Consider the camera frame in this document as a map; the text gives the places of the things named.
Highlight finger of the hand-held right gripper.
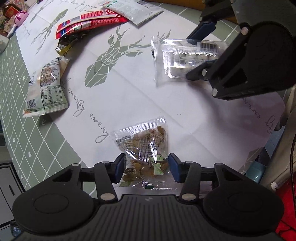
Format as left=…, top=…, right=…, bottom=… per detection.
left=186, top=0, right=236, bottom=44
left=186, top=25, right=253, bottom=100

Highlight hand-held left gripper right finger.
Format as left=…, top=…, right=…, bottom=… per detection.
left=168, top=153, right=245, bottom=202

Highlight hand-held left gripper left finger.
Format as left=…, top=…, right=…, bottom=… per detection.
left=51, top=153, right=126, bottom=202

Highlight clear raisin packet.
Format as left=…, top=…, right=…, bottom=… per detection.
left=111, top=116, right=183, bottom=191

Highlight clear tray snack packet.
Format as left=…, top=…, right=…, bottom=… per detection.
left=151, top=36, right=228, bottom=87

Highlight long white snack packet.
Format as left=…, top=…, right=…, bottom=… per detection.
left=98, top=0, right=163, bottom=25

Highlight white deer print table runner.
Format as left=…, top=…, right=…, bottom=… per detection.
left=15, top=0, right=286, bottom=193

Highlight teal object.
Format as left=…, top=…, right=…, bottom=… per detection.
left=245, top=160, right=269, bottom=183

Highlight beige cloth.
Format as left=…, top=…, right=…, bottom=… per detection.
left=261, top=86, right=296, bottom=190

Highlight red snack packet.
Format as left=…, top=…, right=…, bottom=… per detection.
left=58, top=9, right=122, bottom=26
left=55, top=17, right=130, bottom=40

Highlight green white snack packet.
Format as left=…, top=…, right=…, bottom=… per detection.
left=22, top=57, right=71, bottom=118

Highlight white drawer cabinet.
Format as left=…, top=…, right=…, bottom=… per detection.
left=0, top=160, right=26, bottom=230

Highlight red cloth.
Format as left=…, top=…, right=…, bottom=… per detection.
left=275, top=183, right=296, bottom=234

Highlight olive yellow snack packet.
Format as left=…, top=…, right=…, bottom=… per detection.
left=55, top=32, right=89, bottom=57

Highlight small white box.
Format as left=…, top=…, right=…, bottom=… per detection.
left=0, top=38, right=10, bottom=54

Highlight small wooden radio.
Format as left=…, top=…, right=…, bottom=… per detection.
left=3, top=19, right=17, bottom=34

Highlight pink round box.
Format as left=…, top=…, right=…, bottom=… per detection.
left=14, top=10, right=29, bottom=25

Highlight black cable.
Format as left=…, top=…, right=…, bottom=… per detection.
left=290, top=134, right=296, bottom=176

